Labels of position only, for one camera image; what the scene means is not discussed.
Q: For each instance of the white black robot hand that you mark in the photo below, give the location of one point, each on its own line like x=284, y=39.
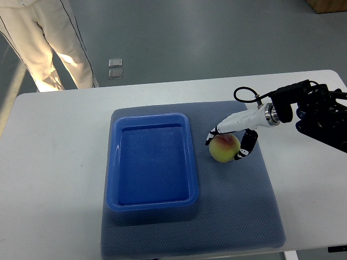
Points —
x=243, y=125

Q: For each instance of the green red peach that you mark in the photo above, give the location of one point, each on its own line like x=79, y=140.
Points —
x=224, y=147

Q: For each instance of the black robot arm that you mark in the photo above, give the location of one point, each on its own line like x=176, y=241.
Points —
x=321, y=116

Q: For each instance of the lower metal floor plate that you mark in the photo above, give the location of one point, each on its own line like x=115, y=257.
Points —
x=115, y=74

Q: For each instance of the metal floor plate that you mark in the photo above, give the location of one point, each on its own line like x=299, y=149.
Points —
x=115, y=62
x=115, y=74

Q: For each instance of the upper metal floor plate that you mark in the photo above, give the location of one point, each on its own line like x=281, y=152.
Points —
x=115, y=62

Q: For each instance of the grey blue table mat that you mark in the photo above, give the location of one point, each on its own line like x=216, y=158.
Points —
x=236, y=208

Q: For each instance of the blue plastic tray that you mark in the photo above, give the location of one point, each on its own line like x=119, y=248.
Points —
x=151, y=163

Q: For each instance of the brown cardboard box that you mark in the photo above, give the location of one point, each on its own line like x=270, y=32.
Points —
x=327, y=6

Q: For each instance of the person in beige trousers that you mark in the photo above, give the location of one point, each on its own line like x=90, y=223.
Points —
x=38, y=29

